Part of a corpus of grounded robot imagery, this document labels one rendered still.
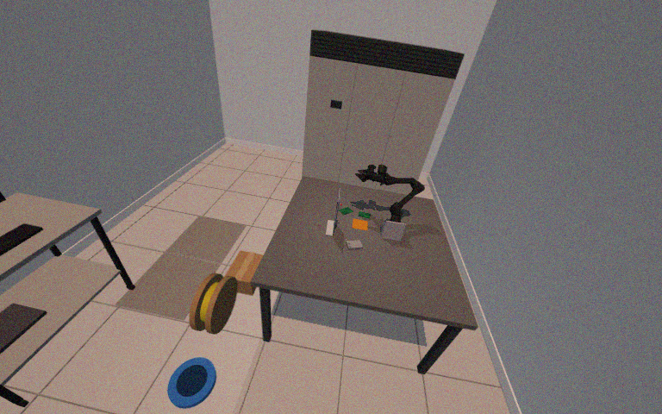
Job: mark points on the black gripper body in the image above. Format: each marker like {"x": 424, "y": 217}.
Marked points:
{"x": 371, "y": 176}

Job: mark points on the grey panel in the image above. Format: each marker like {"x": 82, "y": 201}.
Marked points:
{"x": 330, "y": 225}

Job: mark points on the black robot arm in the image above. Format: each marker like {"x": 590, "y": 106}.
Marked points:
{"x": 395, "y": 209}

